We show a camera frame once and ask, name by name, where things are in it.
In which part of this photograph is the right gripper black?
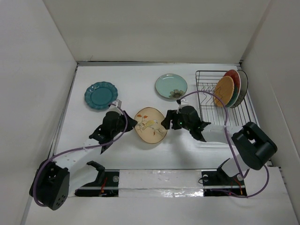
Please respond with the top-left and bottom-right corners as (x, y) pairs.
(161, 109), (192, 131)

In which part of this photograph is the beige bird plate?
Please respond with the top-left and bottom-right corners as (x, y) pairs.
(134, 107), (167, 144)

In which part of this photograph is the light blue flower plate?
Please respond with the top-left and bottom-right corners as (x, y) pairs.
(155, 74), (188, 99)

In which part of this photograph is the orange woven plate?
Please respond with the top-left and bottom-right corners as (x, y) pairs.
(213, 76), (234, 107)

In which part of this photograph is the red plate blue flower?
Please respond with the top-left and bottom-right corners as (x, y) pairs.
(224, 69), (241, 107)

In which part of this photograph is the grey tree plate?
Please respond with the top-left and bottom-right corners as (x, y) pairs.
(233, 70), (248, 108)

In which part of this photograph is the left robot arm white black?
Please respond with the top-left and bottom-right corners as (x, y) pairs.
(29, 109), (137, 210)

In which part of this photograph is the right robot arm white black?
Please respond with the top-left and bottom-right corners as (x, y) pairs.
(161, 105), (278, 184)

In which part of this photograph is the dark teal scalloped plate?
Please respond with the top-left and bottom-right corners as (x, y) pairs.
(84, 82), (118, 110)

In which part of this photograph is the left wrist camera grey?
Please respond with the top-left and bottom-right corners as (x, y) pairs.
(109, 99), (122, 111)

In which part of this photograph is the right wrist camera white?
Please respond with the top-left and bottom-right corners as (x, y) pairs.
(176, 98), (189, 114)

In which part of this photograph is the black wire dish rack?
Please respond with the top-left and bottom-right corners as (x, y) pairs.
(195, 70), (256, 126)

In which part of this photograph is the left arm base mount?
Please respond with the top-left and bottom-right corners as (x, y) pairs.
(75, 170), (120, 197)

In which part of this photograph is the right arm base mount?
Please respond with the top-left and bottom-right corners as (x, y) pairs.
(198, 170), (247, 197)

